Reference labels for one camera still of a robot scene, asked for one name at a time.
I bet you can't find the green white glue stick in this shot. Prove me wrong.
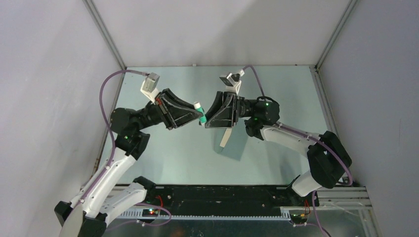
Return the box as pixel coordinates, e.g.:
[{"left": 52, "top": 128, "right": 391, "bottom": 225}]
[{"left": 193, "top": 101, "right": 207, "bottom": 126}]

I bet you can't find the left controller board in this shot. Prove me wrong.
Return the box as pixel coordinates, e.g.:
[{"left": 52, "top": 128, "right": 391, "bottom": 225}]
[{"left": 142, "top": 208, "right": 160, "bottom": 217}]

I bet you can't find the right controller board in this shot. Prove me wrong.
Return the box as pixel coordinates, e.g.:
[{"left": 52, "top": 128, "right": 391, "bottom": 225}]
[{"left": 290, "top": 213, "right": 310, "bottom": 225}]

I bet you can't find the controller board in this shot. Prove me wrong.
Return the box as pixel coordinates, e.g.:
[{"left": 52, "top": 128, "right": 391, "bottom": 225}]
[
  {"left": 290, "top": 213, "right": 310, "bottom": 225},
  {"left": 142, "top": 208, "right": 160, "bottom": 217}
]

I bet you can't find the aluminium frame rail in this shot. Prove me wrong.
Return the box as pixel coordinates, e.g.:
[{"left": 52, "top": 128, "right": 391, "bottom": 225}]
[{"left": 108, "top": 186, "right": 372, "bottom": 223}]

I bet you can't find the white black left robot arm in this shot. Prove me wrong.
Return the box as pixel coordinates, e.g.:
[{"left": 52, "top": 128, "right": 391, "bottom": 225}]
[{"left": 54, "top": 89, "right": 204, "bottom": 237}]

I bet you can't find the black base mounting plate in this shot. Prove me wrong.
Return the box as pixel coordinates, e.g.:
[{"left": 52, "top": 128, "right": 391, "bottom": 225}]
[{"left": 134, "top": 176, "right": 319, "bottom": 217}]

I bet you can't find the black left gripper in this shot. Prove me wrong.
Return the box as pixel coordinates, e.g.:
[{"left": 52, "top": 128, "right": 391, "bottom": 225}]
[{"left": 134, "top": 89, "right": 204, "bottom": 131}]

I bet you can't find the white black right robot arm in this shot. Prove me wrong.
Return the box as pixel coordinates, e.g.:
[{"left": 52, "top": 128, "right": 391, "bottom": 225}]
[{"left": 204, "top": 91, "right": 353, "bottom": 206}]

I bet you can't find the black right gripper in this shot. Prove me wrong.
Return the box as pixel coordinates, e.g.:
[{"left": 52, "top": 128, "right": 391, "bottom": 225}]
[{"left": 199, "top": 91, "right": 260, "bottom": 128}]

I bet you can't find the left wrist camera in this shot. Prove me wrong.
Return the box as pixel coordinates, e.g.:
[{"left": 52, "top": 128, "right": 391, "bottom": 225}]
[{"left": 140, "top": 73, "right": 160, "bottom": 103}]

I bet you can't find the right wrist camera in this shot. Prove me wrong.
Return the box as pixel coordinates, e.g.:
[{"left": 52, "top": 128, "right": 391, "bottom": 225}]
[{"left": 219, "top": 70, "right": 244, "bottom": 95}]

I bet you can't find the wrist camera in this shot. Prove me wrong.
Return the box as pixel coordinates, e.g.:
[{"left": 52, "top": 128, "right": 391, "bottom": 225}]
[
  {"left": 219, "top": 70, "right": 244, "bottom": 95},
  {"left": 140, "top": 73, "right": 160, "bottom": 103}
]

